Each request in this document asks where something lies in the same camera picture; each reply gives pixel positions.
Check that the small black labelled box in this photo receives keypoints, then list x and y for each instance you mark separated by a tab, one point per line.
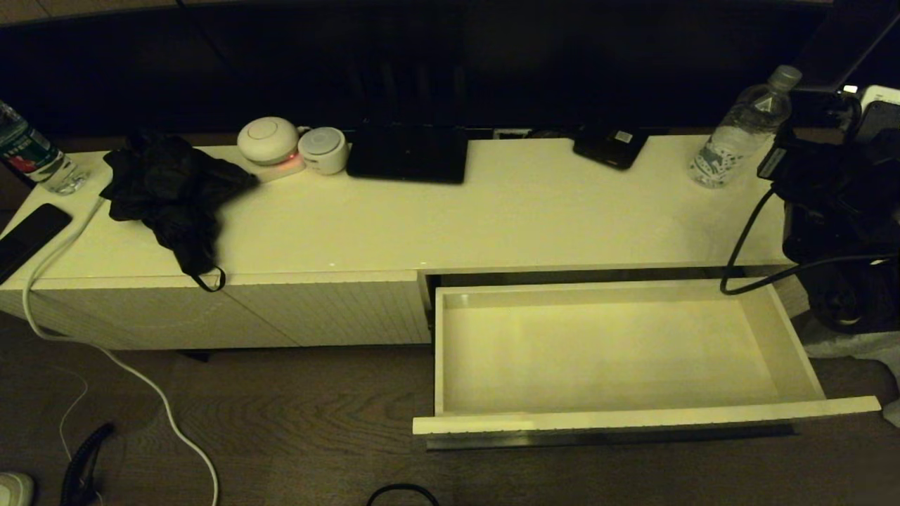
608	150

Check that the clear plastic water bottle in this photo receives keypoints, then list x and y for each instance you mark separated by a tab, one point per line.
738	133

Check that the white cylindrical speaker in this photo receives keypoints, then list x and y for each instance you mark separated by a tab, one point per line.
323	151

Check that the white dome shaped device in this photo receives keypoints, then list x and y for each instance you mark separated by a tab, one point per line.
267	140

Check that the white low cabinet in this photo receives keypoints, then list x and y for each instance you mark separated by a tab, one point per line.
492	225

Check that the large black television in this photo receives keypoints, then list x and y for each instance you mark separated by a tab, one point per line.
492	63

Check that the white power socket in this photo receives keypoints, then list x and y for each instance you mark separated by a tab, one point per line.
511	134

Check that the white fluted drawer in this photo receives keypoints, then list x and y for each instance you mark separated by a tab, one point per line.
598	351

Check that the white shoe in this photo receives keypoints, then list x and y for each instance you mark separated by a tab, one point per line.
15	490

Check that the black crumpled cloth bag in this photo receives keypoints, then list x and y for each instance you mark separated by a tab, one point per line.
169	190

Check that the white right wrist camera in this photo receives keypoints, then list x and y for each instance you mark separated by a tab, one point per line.
884	98

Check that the dark angular panel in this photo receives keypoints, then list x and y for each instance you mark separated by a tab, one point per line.
844	42

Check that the black smartphone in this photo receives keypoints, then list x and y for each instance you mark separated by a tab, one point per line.
28	239

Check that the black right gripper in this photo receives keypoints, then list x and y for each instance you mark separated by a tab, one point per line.
837	183

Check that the white flat charging base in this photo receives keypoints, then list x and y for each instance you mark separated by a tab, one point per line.
281	171

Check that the green labelled water bottle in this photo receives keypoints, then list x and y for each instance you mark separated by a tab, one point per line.
35	158

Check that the black router box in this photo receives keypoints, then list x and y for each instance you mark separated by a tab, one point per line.
408	158

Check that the small white floor object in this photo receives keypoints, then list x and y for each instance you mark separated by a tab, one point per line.
893	413

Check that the grey curtain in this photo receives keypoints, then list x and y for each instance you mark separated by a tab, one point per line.
858	348

